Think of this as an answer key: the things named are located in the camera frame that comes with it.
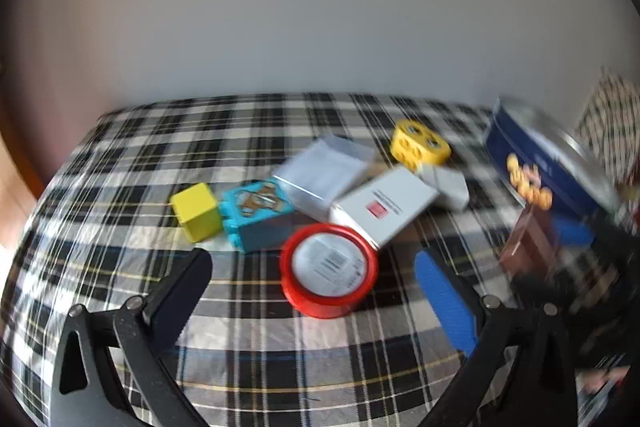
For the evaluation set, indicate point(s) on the yellow cube block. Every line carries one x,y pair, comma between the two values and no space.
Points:
197,212

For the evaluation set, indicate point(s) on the small whitish box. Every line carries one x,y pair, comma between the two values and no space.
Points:
447,187

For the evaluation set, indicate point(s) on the teal printed toy block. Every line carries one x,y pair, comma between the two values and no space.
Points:
255,217

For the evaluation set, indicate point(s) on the large blue round tin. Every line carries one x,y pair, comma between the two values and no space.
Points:
540,162

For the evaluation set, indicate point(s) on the yellow face toy block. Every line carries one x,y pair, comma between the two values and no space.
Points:
417,147

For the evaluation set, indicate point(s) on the white box with red label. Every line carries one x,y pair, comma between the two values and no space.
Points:
385,207

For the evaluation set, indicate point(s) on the dark brown ribbed box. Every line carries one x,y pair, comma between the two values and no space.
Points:
527,242

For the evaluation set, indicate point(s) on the black and white plaid blanket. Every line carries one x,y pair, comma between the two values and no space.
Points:
250,357

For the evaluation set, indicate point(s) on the red round tin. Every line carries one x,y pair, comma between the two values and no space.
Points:
327,274

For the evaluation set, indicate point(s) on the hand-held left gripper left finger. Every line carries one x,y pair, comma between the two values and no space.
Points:
177,289

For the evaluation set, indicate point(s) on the plaid cloth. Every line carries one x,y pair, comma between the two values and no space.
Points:
612,117

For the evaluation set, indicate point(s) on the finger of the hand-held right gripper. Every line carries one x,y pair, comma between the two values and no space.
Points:
575,231

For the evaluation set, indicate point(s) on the clear plastic box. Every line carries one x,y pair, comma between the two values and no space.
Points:
322,177

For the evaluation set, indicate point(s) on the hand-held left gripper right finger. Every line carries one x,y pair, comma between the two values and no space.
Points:
442,292

